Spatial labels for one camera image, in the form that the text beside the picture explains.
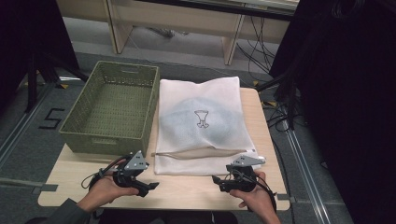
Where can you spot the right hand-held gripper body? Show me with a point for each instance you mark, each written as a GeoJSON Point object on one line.
{"type": "Point", "coordinates": [244, 179]}

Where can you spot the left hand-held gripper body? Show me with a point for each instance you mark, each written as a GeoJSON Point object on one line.
{"type": "Point", "coordinates": [135, 163]}

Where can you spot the blue-grey garment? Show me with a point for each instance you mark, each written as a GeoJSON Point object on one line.
{"type": "Point", "coordinates": [177, 124]}

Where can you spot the green woven plastic basket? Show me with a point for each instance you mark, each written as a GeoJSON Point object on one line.
{"type": "Point", "coordinates": [118, 105]}

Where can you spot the white mesh laundry bag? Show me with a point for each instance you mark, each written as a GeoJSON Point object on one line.
{"type": "Point", "coordinates": [186, 90]}

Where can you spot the person's right hand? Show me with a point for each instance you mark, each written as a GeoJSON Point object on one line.
{"type": "Point", "coordinates": [260, 199]}

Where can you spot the person's left hand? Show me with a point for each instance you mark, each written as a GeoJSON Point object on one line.
{"type": "Point", "coordinates": [104, 191]}

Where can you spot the black tripod stand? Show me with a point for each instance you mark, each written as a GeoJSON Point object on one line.
{"type": "Point", "coordinates": [34, 77]}
{"type": "Point", "coordinates": [286, 93]}

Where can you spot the black curtain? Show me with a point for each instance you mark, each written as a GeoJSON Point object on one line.
{"type": "Point", "coordinates": [348, 93]}
{"type": "Point", "coordinates": [28, 31]}

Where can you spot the metal floor rail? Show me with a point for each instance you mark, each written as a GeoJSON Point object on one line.
{"type": "Point", "coordinates": [306, 174]}
{"type": "Point", "coordinates": [18, 130]}

